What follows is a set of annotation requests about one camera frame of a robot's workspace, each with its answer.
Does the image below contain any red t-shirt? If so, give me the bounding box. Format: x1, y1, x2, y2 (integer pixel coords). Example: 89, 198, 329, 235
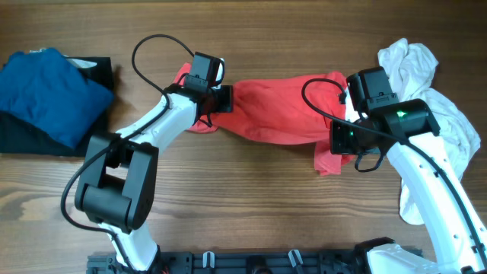
189, 72, 353, 176

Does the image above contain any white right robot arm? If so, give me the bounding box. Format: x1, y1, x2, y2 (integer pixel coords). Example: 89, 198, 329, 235
330, 99, 486, 273

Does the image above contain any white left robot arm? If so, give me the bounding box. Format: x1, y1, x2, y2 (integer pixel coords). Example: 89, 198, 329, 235
67, 83, 233, 273

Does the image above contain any white crumpled shirt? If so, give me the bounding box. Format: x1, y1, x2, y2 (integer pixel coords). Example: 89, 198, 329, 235
377, 37, 482, 226

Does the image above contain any white folded cloth under blue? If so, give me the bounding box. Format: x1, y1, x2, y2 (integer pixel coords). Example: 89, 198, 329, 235
29, 47, 98, 69

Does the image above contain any blue folded shirt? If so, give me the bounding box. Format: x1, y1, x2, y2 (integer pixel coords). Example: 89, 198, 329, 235
1, 48, 114, 148

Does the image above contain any black folded shirt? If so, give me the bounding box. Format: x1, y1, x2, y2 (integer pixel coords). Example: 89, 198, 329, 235
0, 56, 114, 158

